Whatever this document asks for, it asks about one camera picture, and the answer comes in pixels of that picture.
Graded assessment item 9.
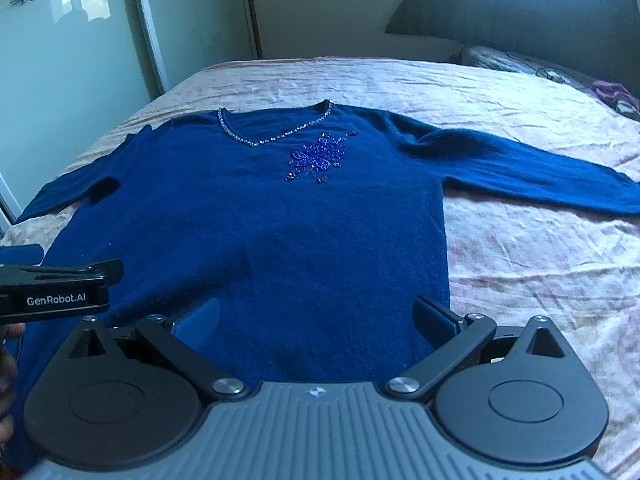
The blue beaded sweater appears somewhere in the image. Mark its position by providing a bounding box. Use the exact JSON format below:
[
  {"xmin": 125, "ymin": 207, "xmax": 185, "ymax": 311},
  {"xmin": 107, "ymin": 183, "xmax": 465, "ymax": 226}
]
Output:
[{"xmin": 2, "ymin": 98, "xmax": 640, "ymax": 470}]

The person's left hand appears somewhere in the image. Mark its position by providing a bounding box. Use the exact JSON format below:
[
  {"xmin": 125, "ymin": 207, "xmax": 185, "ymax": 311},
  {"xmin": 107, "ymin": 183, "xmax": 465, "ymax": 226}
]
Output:
[{"xmin": 0, "ymin": 323, "xmax": 26, "ymax": 444}]

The mirrored wardrobe door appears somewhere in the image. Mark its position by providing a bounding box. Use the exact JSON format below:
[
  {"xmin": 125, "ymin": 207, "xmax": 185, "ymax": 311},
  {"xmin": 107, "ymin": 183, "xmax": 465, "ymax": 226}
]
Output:
[{"xmin": 1, "ymin": 0, "xmax": 256, "ymax": 226}]

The patterned pillow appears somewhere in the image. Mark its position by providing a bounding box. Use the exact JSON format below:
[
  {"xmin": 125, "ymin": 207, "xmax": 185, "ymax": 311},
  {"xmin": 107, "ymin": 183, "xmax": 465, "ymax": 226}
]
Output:
[{"xmin": 459, "ymin": 46, "xmax": 594, "ymax": 92}]

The purple cloth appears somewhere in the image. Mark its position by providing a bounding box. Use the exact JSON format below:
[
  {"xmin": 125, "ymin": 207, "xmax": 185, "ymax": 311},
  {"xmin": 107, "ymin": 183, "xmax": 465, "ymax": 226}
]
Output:
[{"xmin": 591, "ymin": 80, "xmax": 640, "ymax": 120}]

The dark curved headboard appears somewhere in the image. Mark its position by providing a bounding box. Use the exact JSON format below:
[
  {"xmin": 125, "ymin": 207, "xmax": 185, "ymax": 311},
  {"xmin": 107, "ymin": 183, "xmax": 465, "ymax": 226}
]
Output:
[{"xmin": 385, "ymin": 0, "xmax": 639, "ymax": 89}]

